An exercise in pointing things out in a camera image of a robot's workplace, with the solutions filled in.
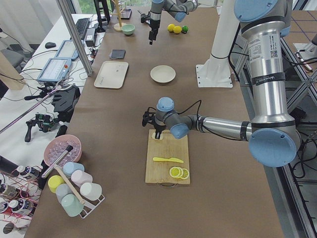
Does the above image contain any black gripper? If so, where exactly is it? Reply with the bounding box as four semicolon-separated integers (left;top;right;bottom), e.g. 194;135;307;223
142;107;166;139
141;13;160;45

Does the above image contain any cream round plate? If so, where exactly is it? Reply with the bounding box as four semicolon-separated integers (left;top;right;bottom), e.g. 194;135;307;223
150;65;176;83

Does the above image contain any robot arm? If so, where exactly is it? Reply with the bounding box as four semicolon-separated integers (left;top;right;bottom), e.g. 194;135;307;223
139;0;200;45
142;0;302;168

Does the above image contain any cream rabbit tray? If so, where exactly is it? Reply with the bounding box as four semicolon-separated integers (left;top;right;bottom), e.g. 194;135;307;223
94;61;129;89

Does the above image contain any yellow lemon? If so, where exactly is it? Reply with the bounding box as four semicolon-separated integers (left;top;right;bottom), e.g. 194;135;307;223
173;26;182;34
167;24;175;32

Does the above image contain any mint green bowl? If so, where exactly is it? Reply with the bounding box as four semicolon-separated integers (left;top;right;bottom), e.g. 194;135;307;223
121;24;135;36

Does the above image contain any yellow plastic knife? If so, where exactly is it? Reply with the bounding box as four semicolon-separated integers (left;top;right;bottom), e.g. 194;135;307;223
153;157;184;164

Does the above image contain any wooden mug tree stand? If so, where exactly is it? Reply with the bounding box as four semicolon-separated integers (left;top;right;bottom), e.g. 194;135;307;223
111;0;126;32

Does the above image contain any grey folded cloth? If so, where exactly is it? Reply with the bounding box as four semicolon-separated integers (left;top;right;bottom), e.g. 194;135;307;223
109;49;126;60

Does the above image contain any bamboo cutting board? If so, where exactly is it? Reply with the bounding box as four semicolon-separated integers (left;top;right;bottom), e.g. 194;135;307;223
145;129;191;185

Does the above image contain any lemon slice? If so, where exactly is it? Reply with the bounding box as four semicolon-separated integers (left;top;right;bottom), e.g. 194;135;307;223
169;167;183;179
178;168;190;180

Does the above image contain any black keyboard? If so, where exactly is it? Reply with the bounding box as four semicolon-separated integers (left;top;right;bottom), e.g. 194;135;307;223
75;18;90;40

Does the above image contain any teach pendant tablet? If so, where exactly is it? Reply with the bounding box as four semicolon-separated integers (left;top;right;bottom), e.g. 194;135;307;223
37;58;72;82
55;40;78;61

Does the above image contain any white plastic cup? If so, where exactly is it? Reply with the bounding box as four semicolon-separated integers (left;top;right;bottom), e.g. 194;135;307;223
80;182;102;201

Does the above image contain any pink plastic cup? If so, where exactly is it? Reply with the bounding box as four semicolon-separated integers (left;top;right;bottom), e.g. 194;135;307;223
71;170;93;187

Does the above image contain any blue plastic cup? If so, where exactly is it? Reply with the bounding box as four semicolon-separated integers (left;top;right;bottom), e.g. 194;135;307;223
63;162;85;177

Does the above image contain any black computer mouse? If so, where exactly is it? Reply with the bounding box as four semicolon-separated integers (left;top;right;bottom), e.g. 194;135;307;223
45;42;56;49

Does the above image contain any pink bowl of ice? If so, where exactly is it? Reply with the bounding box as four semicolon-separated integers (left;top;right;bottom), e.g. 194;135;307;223
44;134;82;167

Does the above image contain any grey plastic cup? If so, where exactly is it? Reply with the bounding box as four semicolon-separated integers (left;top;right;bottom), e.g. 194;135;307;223
55;183;73;203

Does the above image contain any green plastic cup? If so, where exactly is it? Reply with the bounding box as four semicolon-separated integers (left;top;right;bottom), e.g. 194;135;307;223
61;194;84;217

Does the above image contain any yellow plastic cup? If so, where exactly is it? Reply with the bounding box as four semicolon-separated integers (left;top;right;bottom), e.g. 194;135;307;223
48;175;65;193

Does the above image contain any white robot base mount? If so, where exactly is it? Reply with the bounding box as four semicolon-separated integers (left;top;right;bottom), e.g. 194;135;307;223
196;0;240;88

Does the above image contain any aluminium frame post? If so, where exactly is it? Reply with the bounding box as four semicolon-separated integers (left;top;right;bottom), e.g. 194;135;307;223
56;0;93;76

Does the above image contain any steel ice scoop handle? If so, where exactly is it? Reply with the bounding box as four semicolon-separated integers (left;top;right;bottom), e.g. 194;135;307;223
41;145;73;179

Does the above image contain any white wire cup rack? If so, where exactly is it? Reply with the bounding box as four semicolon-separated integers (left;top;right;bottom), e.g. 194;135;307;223
78;194;106;219

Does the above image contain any wooden rack handle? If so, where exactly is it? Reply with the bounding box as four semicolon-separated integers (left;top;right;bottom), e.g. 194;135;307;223
54;165;85;204

